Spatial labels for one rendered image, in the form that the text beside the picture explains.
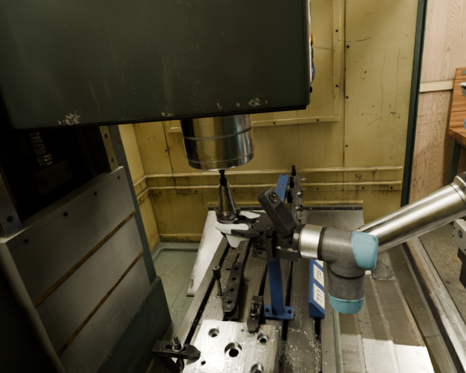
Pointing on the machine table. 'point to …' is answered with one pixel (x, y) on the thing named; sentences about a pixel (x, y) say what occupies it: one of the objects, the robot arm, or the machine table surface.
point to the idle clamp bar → (231, 311)
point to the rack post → (277, 308)
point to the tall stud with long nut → (217, 279)
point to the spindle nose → (218, 141)
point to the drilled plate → (205, 342)
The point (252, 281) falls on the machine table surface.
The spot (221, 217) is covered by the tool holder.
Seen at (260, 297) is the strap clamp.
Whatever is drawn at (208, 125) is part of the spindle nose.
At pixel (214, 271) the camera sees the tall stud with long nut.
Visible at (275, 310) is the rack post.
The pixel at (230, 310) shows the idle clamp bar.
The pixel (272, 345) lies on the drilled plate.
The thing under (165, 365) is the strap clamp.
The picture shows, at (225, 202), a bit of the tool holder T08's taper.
